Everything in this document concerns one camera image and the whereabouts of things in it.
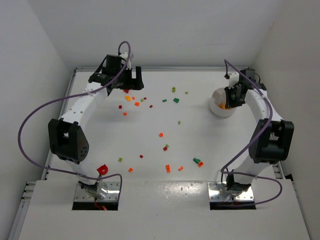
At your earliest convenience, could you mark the dark green wedge lego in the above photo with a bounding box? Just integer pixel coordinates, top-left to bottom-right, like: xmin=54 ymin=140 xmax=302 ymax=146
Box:
xmin=193 ymin=158 xmax=201 ymax=164

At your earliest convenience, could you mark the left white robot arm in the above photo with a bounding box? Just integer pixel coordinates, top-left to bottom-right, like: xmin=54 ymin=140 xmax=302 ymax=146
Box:
xmin=48 ymin=52 xmax=144 ymax=199

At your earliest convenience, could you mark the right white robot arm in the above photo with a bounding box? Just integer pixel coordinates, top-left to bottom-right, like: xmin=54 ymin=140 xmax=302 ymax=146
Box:
xmin=221 ymin=69 xmax=295 ymax=193

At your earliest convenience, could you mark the white divided bowl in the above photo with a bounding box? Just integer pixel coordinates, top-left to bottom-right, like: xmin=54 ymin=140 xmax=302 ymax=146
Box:
xmin=209 ymin=87 xmax=236 ymax=118

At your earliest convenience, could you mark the red arch lego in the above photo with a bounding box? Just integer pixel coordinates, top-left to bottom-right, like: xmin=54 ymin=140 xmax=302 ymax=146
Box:
xmin=96 ymin=164 xmax=109 ymax=176

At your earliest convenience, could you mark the orange double lego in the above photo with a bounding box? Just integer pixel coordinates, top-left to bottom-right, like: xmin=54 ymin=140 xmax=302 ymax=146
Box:
xmin=165 ymin=164 xmax=171 ymax=173

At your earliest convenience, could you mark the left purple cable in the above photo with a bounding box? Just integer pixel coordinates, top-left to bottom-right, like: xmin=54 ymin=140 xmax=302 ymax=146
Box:
xmin=18 ymin=41 xmax=123 ymax=198

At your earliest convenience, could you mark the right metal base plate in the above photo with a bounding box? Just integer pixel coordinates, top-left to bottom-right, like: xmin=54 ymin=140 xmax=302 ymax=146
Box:
xmin=207 ymin=181 xmax=255 ymax=203

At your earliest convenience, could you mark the metal base plate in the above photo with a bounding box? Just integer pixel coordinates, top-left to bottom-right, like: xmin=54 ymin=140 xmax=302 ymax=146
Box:
xmin=207 ymin=181 xmax=255 ymax=203
xmin=74 ymin=181 xmax=120 ymax=203

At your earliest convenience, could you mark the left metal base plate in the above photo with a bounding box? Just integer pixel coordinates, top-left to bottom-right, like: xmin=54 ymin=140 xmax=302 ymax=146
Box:
xmin=74 ymin=181 xmax=120 ymax=203

